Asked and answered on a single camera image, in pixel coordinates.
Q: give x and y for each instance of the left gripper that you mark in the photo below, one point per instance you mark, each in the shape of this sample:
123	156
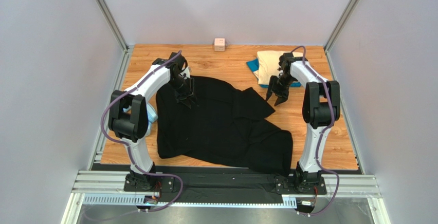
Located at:
188	93

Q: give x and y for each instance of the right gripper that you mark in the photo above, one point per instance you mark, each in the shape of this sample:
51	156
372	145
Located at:
278	89

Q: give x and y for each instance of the light blue headphones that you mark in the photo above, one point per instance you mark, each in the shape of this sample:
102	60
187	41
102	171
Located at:
150	114

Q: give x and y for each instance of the black t shirt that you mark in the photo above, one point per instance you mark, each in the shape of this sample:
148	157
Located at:
224	126

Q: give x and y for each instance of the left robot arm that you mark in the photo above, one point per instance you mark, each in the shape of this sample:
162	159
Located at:
130	135

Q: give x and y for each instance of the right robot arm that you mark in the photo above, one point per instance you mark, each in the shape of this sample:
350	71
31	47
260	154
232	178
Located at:
320	110

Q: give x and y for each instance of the cream folded t shirt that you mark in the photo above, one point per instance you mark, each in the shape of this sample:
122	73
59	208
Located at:
268	61

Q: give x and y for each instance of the blue folded t shirt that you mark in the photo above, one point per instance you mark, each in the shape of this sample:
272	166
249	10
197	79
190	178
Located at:
254	67

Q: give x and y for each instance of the small beige cube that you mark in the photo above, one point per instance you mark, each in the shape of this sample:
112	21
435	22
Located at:
219	45

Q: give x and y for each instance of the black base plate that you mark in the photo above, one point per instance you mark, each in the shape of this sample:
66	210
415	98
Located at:
223	185

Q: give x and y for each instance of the aluminium frame rail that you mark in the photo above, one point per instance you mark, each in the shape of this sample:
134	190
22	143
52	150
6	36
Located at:
106	196

